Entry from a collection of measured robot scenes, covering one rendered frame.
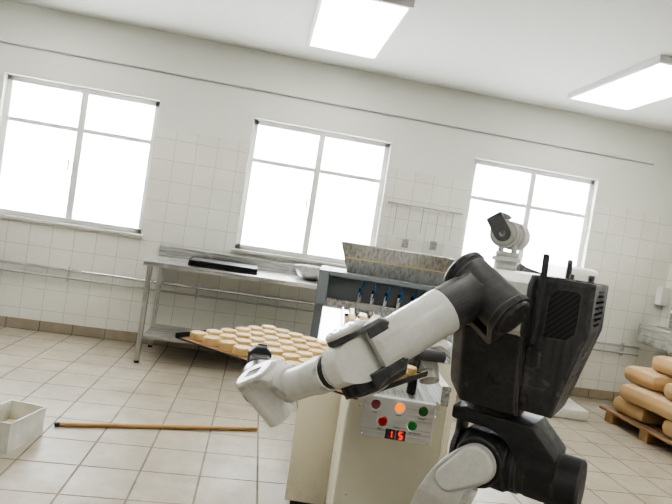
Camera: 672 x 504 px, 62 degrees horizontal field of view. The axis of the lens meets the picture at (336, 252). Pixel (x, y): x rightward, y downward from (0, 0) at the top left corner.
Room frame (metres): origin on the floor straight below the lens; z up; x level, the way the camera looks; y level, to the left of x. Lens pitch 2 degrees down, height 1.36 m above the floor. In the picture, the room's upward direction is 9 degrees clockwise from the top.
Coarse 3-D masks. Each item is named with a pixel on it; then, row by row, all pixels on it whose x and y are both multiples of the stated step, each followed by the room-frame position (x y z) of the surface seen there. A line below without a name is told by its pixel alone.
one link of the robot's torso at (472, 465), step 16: (464, 448) 1.21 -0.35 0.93; (480, 448) 1.20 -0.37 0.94; (448, 464) 1.23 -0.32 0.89; (464, 464) 1.21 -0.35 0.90; (480, 464) 1.19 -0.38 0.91; (432, 480) 1.25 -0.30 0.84; (448, 480) 1.22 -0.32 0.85; (464, 480) 1.20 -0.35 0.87; (480, 480) 1.18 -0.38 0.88; (416, 496) 1.28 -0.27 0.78; (432, 496) 1.25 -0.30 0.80; (448, 496) 1.23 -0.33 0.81; (464, 496) 1.29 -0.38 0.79
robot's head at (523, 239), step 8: (520, 224) 1.29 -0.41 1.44; (504, 232) 1.25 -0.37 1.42; (520, 232) 1.27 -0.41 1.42; (528, 232) 1.31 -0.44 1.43; (520, 240) 1.28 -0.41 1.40; (528, 240) 1.31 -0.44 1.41; (512, 248) 1.27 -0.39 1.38; (520, 248) 1.31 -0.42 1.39; (496, 256) 1.27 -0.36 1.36; (504, 256) 1.26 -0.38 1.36; (512, 256) 1.26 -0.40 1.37
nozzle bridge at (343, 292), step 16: (320, 272) 2.57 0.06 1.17; (336, 272) 2.57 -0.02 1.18; (320, 288) 2.57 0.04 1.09; (336, 288) 2.66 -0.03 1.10; (352, 288) 2.66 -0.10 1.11; (368, 288) 2.65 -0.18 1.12; (384, 288) 2.65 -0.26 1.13; (400, 288) 2.65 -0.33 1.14; (416, 288) 2.57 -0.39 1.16; (432, 288) 2.57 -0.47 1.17; (320, 304) 2.68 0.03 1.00; (336, 304) 2.61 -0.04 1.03; (352, 304) 2.61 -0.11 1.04; (368, 304) 2.61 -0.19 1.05; (400, 304) 2.65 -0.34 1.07; (320, 320) 2.68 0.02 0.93; (448, 336) 2.77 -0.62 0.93
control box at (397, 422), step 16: (368, 400) 1.85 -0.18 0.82; (384, 400) 1.85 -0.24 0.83; (400, 400) 1.85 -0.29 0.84; (416, 400) 1.87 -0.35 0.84; (368, 416) 1.85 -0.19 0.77; (384, 416) 1.85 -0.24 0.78; (400, 416) 1.85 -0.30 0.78; (416, 416) 1.85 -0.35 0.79; (432, 416) 1.85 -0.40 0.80; (368, 432) 1.85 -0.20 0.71; (384, 432) 1.85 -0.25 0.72; (416, 432) 1.85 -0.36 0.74
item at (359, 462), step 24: (408, 384) 1.94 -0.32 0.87; (360, 408) 1.88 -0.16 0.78; (336, 432) 2.45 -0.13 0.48; (432, 432) 1.88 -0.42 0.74; (336, 456) 2.11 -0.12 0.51; (360, 456) 1.88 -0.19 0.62; (384, 456) 1.88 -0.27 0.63; (408, 456) 1.88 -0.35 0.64; (432, 456) 1.88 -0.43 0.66; (336, 480) 1.89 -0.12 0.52; (360, 480) 1.88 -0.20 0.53; (384, 480) 1.88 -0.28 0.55; (408, 480) 1.88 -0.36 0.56
